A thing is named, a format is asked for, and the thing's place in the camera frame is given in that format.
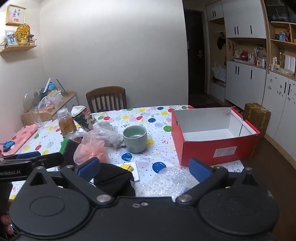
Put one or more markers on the grey fluffy towel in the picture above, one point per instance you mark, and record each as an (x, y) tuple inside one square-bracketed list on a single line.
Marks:
[(104, 125)]

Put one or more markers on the black cloth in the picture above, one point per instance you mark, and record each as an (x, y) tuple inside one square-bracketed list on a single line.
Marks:
[(113, 178)]

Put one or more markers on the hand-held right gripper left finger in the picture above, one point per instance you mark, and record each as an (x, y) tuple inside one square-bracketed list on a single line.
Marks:
[(89, 168)]

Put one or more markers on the pink printed cloth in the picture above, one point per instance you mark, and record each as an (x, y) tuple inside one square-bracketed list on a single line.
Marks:
[(23, 136)]

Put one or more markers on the clear drinking glass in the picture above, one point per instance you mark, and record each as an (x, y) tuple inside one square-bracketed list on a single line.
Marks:
[(35, 117)]

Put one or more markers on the black hanging bag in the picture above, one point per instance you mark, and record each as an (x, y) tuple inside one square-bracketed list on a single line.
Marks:
[(221, 40)]

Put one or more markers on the wooden wall shelf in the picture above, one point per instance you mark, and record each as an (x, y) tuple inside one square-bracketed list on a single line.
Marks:
[(18, 48)]

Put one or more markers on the clear bubble wrap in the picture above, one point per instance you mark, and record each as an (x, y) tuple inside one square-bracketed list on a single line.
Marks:
[(161, 183)]

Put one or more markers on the white wall cabinet unit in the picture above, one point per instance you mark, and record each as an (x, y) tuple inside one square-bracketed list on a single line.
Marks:
[(245, 20)]

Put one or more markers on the golden ornament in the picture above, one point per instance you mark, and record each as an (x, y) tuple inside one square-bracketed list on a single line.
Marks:
[(22, 34)]

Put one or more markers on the small photo frame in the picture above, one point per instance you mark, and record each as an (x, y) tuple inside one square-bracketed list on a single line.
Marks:
[(10, 38)]

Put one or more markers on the yellow sponge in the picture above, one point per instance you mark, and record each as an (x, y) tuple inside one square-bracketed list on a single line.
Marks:
[(128, 166)]

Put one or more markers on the blue water bottle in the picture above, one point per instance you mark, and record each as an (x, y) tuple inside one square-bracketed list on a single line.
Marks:
[(52, 86)]

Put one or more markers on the white tote bag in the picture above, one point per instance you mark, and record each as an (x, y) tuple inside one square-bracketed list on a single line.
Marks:
[(218, 71)]

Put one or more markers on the red cardboard shoe box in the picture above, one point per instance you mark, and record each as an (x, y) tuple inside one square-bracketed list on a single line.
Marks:
[(208, 148)]

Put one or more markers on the pink mesh bath sponge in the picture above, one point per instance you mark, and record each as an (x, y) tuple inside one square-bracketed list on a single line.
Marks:
[(92, 150)]

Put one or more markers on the person's left hand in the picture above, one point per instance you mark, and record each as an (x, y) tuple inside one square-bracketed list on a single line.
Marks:
[(5, 223)]

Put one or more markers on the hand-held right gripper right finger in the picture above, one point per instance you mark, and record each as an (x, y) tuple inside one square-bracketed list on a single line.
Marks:
[(200, 170)]

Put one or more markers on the festive printed green cloth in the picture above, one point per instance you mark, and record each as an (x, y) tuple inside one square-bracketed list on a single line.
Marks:
[(84, 118)]

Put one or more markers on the brown wooden chair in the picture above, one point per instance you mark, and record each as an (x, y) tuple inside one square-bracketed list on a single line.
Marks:
[(106, 90)]

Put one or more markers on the green sponge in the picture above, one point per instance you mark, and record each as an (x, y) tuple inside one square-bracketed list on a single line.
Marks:
[(64, 146)]

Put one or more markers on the clear bag of snacks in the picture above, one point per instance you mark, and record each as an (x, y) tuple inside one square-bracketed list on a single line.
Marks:
[(47, 104)]

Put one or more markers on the dark entrance door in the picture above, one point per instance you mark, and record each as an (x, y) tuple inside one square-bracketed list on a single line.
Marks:
[(195, 58)]

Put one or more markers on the taped brown cardboard box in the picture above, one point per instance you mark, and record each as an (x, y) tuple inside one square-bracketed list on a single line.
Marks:
[(256, 118)]

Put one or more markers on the red bag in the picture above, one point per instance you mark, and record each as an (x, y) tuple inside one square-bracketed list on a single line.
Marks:
[(243, 55)]

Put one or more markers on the clear plastic bag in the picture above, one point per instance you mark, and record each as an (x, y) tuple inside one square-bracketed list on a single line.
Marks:
[(104, 135)]

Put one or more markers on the blue toy car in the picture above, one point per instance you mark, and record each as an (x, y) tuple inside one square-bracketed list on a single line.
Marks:
[(8, 144)]

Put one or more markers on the white paper napkin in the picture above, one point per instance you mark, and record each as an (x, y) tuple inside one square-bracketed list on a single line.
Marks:
[(137, 175)]

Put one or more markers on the wooden framed picture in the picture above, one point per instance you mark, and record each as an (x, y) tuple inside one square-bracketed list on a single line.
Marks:
[(15, 15)]

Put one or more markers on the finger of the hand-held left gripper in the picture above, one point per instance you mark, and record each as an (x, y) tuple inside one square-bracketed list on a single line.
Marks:
[(50, 158), (27, 154)]

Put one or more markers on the pale green ceramic cup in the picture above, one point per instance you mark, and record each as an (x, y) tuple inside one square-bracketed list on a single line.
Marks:
[(135, 142)]

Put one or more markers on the light wooden side cabinet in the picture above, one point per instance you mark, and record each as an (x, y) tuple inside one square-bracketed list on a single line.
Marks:
[(67, 97)]

